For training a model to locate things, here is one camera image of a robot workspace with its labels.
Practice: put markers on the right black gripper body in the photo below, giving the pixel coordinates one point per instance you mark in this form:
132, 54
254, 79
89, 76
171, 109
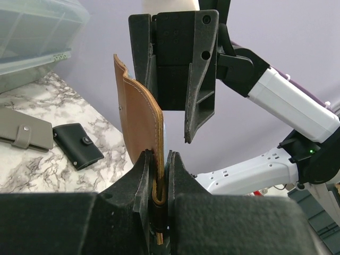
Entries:
174, 25

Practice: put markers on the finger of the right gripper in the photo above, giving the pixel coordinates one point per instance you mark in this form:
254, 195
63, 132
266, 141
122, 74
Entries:
200, 95
144, 58

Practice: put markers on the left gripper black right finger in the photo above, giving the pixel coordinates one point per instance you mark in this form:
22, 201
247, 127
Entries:
202, 223

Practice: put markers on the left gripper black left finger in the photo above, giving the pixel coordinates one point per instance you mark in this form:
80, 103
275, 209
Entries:
114, 221

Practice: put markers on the brown leather card holder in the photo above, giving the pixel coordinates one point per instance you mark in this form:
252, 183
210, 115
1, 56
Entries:
142, 125

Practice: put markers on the grey card wallet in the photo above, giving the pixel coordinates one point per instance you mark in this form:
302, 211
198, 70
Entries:
24, 131

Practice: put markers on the black snap wallet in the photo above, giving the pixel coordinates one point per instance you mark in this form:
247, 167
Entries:
76, 145

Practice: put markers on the clear lidded plastic box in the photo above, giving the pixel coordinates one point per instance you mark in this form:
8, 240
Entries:
35, 36

